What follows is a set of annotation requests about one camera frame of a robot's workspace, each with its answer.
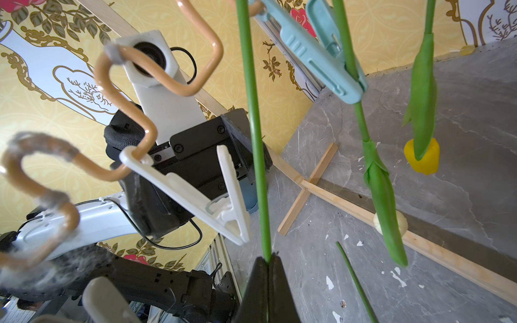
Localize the grey clothes peg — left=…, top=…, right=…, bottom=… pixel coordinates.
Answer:
left=31, top=277, right=141, bottom=322

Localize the blue artificial tulip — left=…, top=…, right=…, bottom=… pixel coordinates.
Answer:
left=236, top=0, right=273, bottom=264

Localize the yellow artificial tulip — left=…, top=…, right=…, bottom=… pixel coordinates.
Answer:
left=403, top=1, right=440, bottom=175

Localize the white artificial tulip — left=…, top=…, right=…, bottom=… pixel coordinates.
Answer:
left=333, top=1, right=408, bottom=266

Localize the wooden clothes rack frame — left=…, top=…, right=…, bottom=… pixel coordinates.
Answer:
left=80, top=1, right=516, bottom=305

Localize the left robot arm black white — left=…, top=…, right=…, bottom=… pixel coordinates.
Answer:
left=1, top=109, right=257, bottom=322

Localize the pink artificial tulip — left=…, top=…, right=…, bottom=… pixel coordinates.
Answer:
left=335, top=242, right=379, bottom=323

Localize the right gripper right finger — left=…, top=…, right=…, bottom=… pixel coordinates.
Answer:
left=267, top=253, right=301, bottom=323

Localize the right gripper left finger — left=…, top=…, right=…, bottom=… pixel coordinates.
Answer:
left=233, top=257, right=269, bottom=323

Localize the white clothes peg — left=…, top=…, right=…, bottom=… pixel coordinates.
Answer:
left=119, top=145, right=250, bottom=246

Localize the curved wooden clip hanger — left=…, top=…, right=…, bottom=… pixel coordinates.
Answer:
left=1, top=1, right=223, bottom=271

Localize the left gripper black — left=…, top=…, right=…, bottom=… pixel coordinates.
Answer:
left=119, top=108, right=257, bottom=238

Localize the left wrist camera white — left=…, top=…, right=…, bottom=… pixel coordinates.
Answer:
left=114, top=30, right=207, bottom=145

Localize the teal clothes peg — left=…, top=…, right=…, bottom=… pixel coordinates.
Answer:
left=258, top=1, right=368, bottom=104

